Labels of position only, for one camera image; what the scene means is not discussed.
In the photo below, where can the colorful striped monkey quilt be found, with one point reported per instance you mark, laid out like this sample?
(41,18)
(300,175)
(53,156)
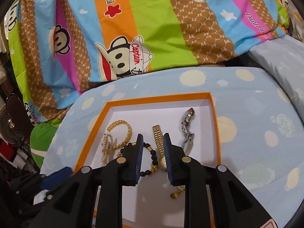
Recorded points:
(61,48)

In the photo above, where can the silver wristwatch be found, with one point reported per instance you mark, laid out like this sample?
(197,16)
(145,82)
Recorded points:
(186,120)

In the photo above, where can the gold wristwatch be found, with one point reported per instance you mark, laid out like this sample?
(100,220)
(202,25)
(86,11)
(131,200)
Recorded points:
(158,136)

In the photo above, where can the green blanket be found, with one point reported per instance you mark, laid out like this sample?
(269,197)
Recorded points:
(41,138)

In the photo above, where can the light blue dotted pillow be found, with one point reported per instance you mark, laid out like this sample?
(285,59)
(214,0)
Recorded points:
(260,131)

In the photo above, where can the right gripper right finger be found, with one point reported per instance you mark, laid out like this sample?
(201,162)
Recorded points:
(214,197)

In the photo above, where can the orange white jewelry box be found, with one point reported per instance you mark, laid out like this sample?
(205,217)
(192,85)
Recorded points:
(149,203)

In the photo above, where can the gold chain bangle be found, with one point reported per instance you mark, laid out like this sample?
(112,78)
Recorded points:
(122,132)

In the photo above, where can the blue finger of the left gripper seen afar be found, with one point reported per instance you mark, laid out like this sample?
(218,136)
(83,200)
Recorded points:
(56,179)

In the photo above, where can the black electric fan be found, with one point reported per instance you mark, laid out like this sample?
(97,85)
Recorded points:
(16,126)

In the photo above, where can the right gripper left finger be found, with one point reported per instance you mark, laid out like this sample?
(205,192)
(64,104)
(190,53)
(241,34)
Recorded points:
(93,196)

